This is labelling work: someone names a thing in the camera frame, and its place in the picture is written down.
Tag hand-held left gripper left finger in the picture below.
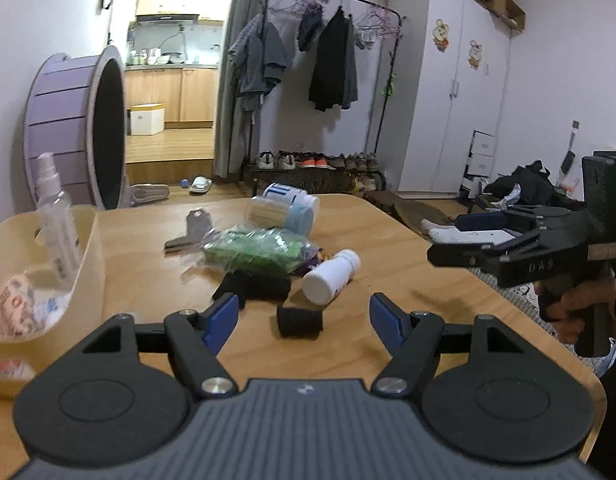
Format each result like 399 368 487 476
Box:
80 292 239 401

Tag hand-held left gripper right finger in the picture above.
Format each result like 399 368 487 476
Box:
369 292 526 401

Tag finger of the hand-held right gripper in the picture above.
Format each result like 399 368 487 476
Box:
427 225 588 288
454 206 586 233

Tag black cloth strap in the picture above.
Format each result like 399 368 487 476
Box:
212 271 292 309

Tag bag of green sachets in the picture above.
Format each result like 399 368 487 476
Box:
180 227 319 278

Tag white pill bottle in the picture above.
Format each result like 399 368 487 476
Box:
302 249 362 306

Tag black fabric roll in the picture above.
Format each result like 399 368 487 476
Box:
277 296 323 339

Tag purple snack packet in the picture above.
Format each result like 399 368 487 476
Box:
303 242 333 273

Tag toothpick jar blue lid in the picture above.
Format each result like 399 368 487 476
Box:
243 196 315 235

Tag large white blue-striped bottle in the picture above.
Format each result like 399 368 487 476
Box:
263 183 320 211

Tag small white blue-label bottle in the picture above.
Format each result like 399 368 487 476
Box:
35 292 74 323

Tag clear spray bottle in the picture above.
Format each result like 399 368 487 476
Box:
35 152 81 281

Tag white bottle orange label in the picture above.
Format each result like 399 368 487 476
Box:
0 272 39 338

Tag cream plastic storage basket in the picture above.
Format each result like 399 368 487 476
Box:
0 205 105 401

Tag wooden desktop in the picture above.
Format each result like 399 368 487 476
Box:
0 194 608 480

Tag person's right hand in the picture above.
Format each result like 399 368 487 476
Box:
535 267 616 346

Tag pile of dark clothes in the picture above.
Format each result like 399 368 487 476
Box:
480 160 583 211

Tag white drawer unit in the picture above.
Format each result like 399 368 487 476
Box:
465 130 498 191

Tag metal bag clip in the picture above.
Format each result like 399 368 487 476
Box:
164 208 215 253

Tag white wardrobe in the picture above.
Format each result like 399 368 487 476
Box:
386 0 512 196

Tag grey slipper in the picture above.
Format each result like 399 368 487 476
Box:
130 183 171 206

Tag black clothes rack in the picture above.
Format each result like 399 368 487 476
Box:
243 0 406 183

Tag row of shoes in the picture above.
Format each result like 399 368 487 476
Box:
255 150 381 173

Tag grey curtain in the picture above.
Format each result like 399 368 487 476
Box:
214 0 273 181

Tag white foam box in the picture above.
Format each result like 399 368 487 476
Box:
130 103 166 136

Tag black hanging clothing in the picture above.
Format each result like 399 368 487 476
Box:
308 7 359 112

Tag wooden kitchen base cabinet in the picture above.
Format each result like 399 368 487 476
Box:
124 65 219 128

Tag purple clothes hangers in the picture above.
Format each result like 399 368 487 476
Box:
268 0 403 43

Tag grey hanging shirt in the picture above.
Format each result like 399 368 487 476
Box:
228 12 293 111

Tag small dark hanging garment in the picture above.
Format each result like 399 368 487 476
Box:
297 5 323 53

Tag dishes on kitchen counter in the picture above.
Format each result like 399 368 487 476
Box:
127 47 189 67

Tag purple cat exercise wheel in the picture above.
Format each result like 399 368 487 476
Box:
23 45 134 211

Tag range hood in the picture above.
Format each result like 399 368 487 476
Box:
136 12 199 23

